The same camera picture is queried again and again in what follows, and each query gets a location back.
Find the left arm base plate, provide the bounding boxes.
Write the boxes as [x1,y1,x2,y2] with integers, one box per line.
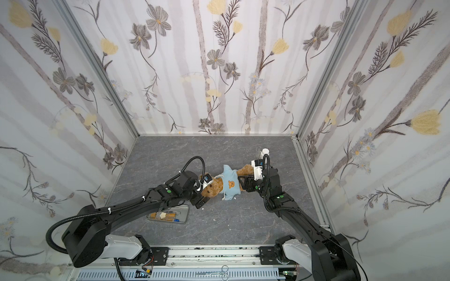
[118,247,169,266]

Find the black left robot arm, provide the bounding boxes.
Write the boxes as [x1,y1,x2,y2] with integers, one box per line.
[45,167,213,268]

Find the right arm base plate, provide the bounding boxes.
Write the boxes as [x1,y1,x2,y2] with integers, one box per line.
[258,246,296,266]

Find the white plastic bottle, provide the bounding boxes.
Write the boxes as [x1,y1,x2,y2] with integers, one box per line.
[260,148,270,159]

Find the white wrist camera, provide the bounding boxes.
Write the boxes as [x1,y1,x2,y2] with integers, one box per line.
[200,173,213,189]
[251,159,264,181]

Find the clear plastic cup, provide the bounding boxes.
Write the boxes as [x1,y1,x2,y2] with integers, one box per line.
[255,148,262,159]

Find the metal scissors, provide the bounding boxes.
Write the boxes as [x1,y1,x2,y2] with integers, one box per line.
[196,265,229,281]

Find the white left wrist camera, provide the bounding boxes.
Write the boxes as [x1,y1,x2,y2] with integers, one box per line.
[200,173,213,189]

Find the light blue fleece hoodie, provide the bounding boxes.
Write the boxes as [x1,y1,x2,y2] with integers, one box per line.
[214,165,241,201]

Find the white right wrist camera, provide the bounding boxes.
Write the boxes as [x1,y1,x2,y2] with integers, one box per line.
[251,159,264,181]

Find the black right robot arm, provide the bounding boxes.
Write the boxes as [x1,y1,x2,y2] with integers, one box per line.
[240,154,368,281]

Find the brown teddy bear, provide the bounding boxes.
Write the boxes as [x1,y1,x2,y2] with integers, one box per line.
[201,165,254,198]

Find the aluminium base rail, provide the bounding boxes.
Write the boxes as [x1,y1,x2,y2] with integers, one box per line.
[62,245,315,281]

